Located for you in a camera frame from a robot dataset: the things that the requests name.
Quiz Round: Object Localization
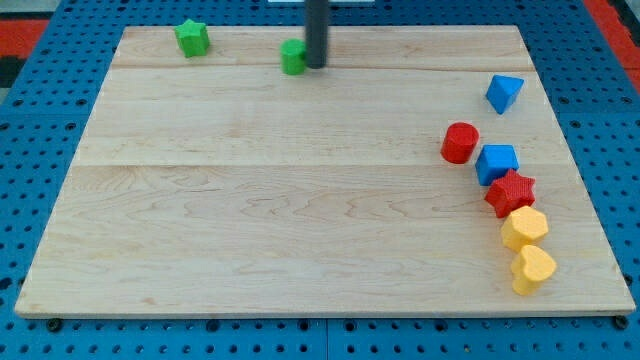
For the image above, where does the blue triangle block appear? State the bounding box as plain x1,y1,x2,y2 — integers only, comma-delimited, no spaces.
485,75,525,115

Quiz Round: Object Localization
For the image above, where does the light wooden board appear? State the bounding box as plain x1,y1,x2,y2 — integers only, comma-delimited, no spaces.
15,26,635,319

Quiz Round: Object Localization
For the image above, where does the green cylinder block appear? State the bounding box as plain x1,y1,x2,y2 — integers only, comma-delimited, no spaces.
280,38,306,75

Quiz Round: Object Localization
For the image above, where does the red cylinder block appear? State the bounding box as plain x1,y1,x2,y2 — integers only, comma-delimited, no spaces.
440,122,480,164

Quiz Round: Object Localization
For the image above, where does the blue cube block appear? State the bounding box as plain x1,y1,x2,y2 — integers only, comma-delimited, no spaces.
475,144,519,186

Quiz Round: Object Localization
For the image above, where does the red star block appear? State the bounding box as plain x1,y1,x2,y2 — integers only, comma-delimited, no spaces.
485,169,536,218

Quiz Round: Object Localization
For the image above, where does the green star block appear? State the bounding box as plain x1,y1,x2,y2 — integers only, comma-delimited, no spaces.
174,19,210,58

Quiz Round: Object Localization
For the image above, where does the yellow hexagon block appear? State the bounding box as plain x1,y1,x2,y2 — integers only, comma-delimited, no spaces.
500,206,549,252

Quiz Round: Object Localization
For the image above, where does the yellow heart block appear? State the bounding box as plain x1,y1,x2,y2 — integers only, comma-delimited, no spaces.
510,245,557,296

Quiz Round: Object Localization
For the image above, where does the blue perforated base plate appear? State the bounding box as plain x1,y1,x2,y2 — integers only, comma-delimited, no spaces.
0,0,640,360

